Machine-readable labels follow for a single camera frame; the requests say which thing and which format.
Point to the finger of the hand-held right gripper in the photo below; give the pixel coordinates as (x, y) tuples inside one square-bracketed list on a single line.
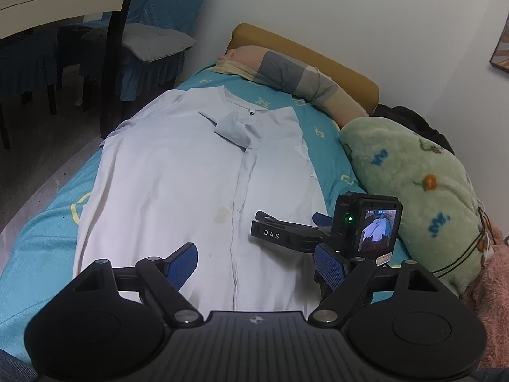
[(324, 221), (274, 219)]

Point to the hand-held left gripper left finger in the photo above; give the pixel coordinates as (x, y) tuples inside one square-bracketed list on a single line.
[(183, 264)]

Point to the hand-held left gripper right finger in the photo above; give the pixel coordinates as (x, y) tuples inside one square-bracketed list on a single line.
[(330, 264)]

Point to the white shirt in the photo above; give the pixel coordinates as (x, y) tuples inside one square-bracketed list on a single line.
[(159, 187)]

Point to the green fleece blanket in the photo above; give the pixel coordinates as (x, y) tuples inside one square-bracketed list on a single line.
[(397, 167)]

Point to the black cloth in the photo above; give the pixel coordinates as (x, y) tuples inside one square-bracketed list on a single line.
[(409, 117)]

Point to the bed with teal patterned sheet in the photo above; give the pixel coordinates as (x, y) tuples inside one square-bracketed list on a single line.
[(39, 238)]

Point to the plaid pillow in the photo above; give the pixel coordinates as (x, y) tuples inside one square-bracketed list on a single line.
[(286, 71)]

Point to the pink fleece blanket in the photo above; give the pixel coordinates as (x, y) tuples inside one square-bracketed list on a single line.
[(493, 286)]

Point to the mustard headboard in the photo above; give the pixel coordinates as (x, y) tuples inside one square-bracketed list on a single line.
[(278, 39)]

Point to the grey seat cushion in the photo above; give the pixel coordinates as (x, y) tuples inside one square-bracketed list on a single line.
[(151, 43)]

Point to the white table with dark legs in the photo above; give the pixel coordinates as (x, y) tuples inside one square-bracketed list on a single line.
[(59, 8)]

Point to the framed leaf wall picture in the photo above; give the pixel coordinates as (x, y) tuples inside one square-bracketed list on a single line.
[(502, 47)]

